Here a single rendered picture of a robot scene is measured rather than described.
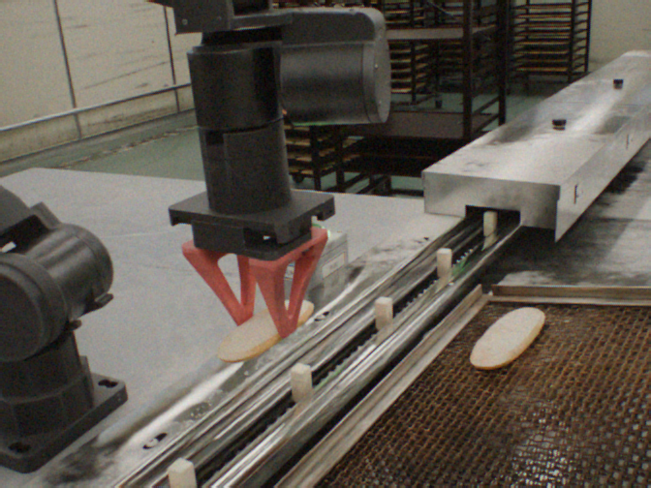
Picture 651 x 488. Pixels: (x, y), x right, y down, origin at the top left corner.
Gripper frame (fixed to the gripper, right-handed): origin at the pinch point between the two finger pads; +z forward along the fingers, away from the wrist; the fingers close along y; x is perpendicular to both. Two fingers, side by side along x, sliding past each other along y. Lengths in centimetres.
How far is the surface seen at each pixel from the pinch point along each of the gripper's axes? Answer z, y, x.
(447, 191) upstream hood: 4.1, 6.1, -45.3
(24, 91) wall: 36, 441, -275
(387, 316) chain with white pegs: 8.0, 0.0, -17.8
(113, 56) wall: 24, 441, -362
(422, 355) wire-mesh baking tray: 4.6, -9.0, -7.3
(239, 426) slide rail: 8.5, 1.9, 2.3
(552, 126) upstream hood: 2, 1, -75
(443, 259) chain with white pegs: 7.4, 0.5, -31.6
